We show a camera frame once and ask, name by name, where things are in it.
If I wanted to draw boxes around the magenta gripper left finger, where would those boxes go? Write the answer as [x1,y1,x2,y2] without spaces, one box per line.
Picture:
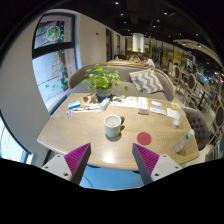
[64,143,91,185]

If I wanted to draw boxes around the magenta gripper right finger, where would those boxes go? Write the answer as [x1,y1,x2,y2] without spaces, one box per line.
[132,143,159,185]

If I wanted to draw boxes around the clear plastic water bottle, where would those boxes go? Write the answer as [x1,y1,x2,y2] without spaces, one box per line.
[174,129,195,153]

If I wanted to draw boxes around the red round coaster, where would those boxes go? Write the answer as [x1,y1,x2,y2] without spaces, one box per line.
[137,132,151,146]

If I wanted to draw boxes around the white ceramic mug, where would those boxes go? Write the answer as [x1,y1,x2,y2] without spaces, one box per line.
[104,115,121,138]

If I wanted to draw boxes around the clear drinking glass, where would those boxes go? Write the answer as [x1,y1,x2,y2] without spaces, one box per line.
[173,110,186,127]

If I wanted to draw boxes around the blue white card box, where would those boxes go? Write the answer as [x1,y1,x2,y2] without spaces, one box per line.
[68,100,80,110]

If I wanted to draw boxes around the white menu sheets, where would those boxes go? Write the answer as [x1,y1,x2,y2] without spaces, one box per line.
[111,96,148,109]

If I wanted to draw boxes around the yellow card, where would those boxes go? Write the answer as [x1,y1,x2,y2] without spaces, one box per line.
[171,103,181,109]

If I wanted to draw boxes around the blue tissue box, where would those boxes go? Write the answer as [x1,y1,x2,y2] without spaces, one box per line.
[100,97,110,111]

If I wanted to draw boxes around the grey tufted armchair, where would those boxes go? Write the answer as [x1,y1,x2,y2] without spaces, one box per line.
[184,108,210,151]

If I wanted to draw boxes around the grey curved sofa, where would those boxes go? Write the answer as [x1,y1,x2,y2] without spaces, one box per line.
[68,63,175,101]

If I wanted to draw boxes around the grey chevron cushion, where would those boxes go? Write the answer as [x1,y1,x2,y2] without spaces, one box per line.
[129,69,164,94]

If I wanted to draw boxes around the potted green plant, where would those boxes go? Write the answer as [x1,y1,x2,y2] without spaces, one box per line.
[82,64,122,98]

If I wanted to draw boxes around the wooden dining chair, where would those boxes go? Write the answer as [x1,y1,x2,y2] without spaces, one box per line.
[183,74,200,106]

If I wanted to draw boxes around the seated person in white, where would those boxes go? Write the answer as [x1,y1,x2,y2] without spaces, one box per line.
[142,54,155,68]

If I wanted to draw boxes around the white cylindrical pillar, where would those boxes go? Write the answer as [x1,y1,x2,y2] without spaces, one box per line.
[132,33,144,53]

